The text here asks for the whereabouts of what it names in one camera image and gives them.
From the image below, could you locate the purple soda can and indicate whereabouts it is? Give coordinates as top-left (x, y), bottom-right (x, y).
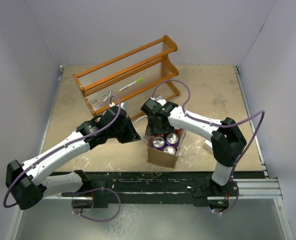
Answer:
top-left (165, 133), bottom-right (179, 147)
top-left (151, 136), bottom-right (166, 151)
top-left (163, 145), bottom-right (176, 155)

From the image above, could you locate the brown canvas bag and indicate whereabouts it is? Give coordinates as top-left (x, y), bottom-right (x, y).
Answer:
top-left (143, 124), bottom-right (186, 169)

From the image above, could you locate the orange wooden shelf rack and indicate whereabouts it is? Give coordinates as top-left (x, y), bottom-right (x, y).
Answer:
top-left (73, 35), bottom-right (180, 116)

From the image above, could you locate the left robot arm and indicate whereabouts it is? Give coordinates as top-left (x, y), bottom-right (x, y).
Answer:
top-left (3, 106), bottom-right (141, 210)

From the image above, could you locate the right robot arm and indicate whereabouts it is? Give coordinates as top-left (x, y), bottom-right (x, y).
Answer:
top-left (141, 99), bottom-right (247, 196)

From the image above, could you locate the green capped marker pen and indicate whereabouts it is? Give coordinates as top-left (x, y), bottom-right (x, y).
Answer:
top-left (119, 77), bottom-right (143, 92)

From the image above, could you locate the grey staple strip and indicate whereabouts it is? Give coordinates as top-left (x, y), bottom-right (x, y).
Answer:
top-left (101, 90), bottom-right (112, 97)

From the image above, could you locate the white oblong case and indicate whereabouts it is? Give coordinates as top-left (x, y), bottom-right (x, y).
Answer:
top-left (203, 140), bottom-right (213, 151)

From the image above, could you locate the black table front rail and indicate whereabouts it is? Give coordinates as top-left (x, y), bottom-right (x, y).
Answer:
top-left (30, 171), bottom-right (266, 208)

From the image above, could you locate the purple loop cable under table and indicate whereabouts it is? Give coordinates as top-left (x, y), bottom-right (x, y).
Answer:
top-left (71, 186), bottom-right (122, 223)

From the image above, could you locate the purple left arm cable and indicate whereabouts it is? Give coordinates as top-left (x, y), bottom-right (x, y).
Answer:
top-left (3, 94), bottom-right (122, 208)

